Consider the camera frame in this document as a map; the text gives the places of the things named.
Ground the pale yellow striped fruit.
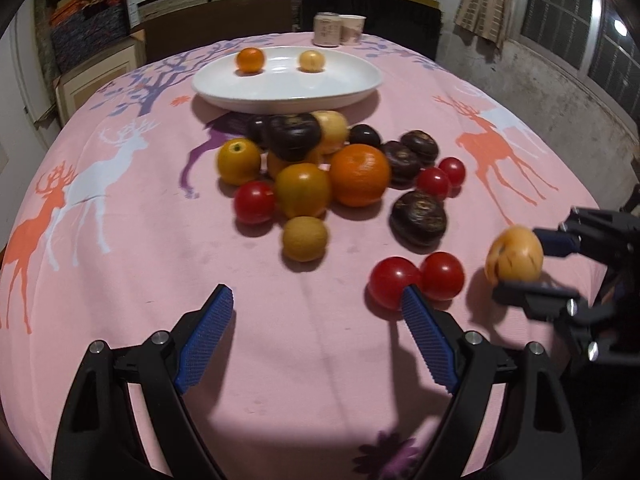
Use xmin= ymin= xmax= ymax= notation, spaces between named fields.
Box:
xmin=485 ymin=226 xmax=544 ymax=286

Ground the red tomato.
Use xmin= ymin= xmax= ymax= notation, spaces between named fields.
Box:
xmin=416 ymin=167 xmax=451 ymax=200
xmin=438 ymin=157 xmax=466 ymax=188
xmin=233 ymin=181 xmax=277 ymax=226
xmin=367 ymin=257 xmax=421 ymax=311
xmin=421 ymin=252 xmax=465 ymax=301

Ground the dark water chestnut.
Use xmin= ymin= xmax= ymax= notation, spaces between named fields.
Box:
xmin=390 ymin=190 xmax=448 ymax=248
xmin=382 ymin=141 xmax=421 ymax=188
xmin=399 ymin=129 xmax=439 ymax=167

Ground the large orange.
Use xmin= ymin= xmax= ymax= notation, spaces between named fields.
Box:
xmin=329 ymin=144 xmax=392 ymax=208

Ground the small brown yellow fruit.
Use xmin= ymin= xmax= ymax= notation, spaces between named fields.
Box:
xmin=281 ymin=217 xmax=329 ymax=262

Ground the yellow apple-like fruit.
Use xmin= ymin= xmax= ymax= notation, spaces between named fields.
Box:
xmin=216 ymin=138 xmax=262 ymax=186

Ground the pink deer tablecloth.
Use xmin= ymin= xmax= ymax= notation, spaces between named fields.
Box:
xmin=1 ymin=34 xmax=598 ymax=479

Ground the small dark plum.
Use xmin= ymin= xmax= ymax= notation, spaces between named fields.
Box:
xmin=348 ymin=124 xmax=383 ymax=148

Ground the window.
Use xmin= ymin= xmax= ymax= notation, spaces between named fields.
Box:
xmin=518 ymin=0 xmax=639 ymax=122

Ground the pale yellow pear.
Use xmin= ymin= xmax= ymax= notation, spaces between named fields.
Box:
xmin=311 ymin=110 xmax=349 ymax=155

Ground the hidden yellow orange fruit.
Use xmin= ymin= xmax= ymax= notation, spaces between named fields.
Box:
xmin=266 ymin=148 xmax=323 ymax=180

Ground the large dark purple fruit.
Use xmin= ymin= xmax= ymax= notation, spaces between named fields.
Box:
xmin=265 ymin=113 xmax=322 ymax=162

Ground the patterned paper cup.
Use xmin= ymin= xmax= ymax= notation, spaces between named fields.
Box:
xmin=340 ymin=14 xmax=366 ymax=46

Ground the pale yellow fruit on plate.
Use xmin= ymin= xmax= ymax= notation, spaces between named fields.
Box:
xmin=298 ymin=50 xmax=326 ymax=73

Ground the patterned can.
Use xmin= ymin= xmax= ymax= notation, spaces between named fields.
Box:
xmin=312 ymin=12 xmax=342 ymax=48

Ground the white oval plate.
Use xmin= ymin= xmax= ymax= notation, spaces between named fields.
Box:
xmin=192 ymin=46 xmax=383 ymax=115

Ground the cardboard box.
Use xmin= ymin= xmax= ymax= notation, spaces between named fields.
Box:
xmin=53 ymin=29 xmax=146 ymax=126

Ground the small orange on plate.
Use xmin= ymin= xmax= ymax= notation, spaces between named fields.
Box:
xmin=235 ymin=48 xmax=266 ymax=75

